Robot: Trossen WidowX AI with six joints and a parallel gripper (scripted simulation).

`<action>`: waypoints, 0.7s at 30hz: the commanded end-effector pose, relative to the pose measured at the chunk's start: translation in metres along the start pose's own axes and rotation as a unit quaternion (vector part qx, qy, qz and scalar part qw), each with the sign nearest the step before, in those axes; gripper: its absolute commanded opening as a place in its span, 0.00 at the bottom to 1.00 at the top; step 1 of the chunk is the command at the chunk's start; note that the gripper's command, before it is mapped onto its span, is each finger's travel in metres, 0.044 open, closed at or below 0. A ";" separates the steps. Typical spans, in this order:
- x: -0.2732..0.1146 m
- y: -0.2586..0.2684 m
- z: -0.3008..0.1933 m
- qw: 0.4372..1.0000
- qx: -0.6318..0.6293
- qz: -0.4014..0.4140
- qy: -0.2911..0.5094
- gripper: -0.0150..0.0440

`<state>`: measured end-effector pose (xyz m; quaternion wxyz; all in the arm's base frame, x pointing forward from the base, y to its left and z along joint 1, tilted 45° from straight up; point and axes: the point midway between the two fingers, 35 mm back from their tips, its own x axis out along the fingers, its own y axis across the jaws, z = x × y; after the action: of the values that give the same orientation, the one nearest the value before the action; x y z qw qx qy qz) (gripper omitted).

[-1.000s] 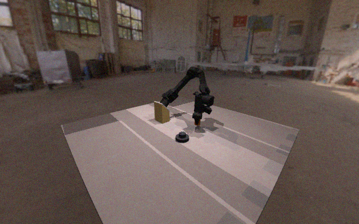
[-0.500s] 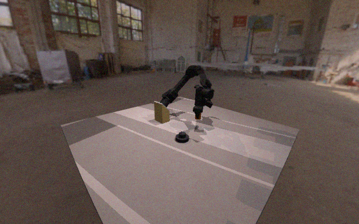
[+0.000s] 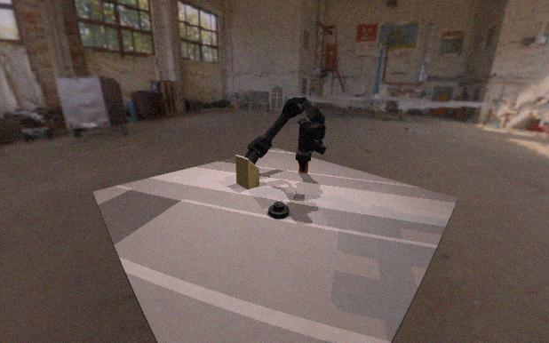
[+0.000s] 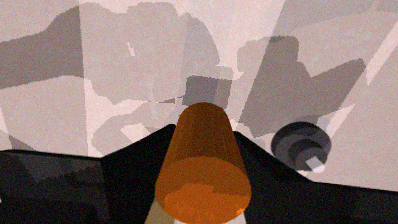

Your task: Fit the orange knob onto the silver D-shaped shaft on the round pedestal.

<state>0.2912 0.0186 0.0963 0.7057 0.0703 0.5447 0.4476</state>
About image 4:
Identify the orange knob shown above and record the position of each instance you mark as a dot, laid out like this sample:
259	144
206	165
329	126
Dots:
203	179

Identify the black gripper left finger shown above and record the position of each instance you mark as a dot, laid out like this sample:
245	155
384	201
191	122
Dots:
121	184

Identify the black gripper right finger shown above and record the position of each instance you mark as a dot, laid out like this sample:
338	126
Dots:
280	195

